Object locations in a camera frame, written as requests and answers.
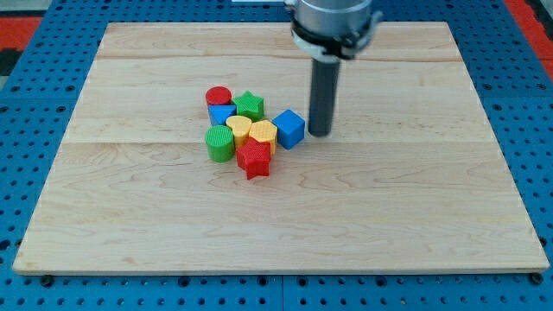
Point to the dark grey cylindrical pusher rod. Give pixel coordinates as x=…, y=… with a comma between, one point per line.
x=323, y=88

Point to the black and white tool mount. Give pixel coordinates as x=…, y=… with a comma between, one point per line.
x=330, y=38

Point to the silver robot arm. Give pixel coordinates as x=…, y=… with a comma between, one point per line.
x=308, y=8

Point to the green star block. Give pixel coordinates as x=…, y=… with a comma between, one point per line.
x=249, y=105

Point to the red star block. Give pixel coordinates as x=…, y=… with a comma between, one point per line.
x=254, y=158

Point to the light wooden board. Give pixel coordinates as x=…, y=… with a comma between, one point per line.
x=410, y=181

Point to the blue cube block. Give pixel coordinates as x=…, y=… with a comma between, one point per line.
x=290, y=129

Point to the yellow hexagon block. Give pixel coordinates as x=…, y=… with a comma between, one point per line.
x=265, y=132

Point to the yellow heart block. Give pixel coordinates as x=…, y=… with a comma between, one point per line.
x=240, y=127

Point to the red cylinder block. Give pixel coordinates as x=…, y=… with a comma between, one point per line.
x=218, y=95

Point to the blue triangle block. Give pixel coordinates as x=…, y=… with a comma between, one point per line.
x=220, y=113

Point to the green cylinder block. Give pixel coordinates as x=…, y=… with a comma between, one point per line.
x=220, y=143

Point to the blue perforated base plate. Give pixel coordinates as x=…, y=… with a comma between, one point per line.
x=510, y=77

